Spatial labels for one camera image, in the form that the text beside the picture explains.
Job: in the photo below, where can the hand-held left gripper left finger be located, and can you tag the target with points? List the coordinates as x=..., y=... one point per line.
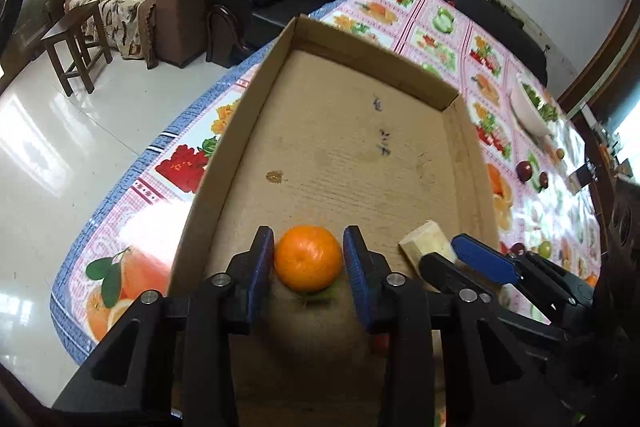
x=260, y=272

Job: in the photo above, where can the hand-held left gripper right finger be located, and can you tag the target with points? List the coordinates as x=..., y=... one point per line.
x=357, y=277

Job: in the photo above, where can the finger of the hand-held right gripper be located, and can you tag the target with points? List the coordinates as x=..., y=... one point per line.
x=485, y=259
x=442, y=269

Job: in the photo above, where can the pale yellow fruit chunk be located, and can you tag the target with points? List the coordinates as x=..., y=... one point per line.
x=427, y=242

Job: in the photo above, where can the dark red plum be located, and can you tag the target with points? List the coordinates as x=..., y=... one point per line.
x=524, y=171
x=543, y=182
x=517, y=248

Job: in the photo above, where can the orange tangerine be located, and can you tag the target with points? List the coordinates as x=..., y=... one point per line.
x=591, y=280
x=307, y=257

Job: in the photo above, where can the cardboard box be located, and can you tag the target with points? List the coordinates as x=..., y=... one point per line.
x=340, y=147

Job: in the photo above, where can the small green fruit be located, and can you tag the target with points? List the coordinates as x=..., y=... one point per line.
x=545, y=249

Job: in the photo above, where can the black cup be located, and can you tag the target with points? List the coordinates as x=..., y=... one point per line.
x=580, y=177

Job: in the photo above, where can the fruit print tablecloth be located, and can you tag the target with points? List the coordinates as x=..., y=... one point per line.
x=150, y=187

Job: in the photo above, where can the dark carved wooden furniture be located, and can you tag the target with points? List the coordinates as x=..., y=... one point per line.
x=622, y=217

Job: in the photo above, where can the white bowl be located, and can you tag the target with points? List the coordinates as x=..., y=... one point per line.
x=527, y=112

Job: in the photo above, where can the green leafy vegetables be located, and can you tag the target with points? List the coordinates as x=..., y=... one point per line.
x=547, y=111

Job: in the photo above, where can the floral cloth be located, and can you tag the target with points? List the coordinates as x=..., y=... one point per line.
x=120, y=12

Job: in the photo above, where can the wooden stool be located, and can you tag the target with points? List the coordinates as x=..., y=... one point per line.
x=65, y=24

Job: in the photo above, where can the brown wooden door frame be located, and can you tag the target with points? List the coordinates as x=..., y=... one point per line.
x=600, y=57

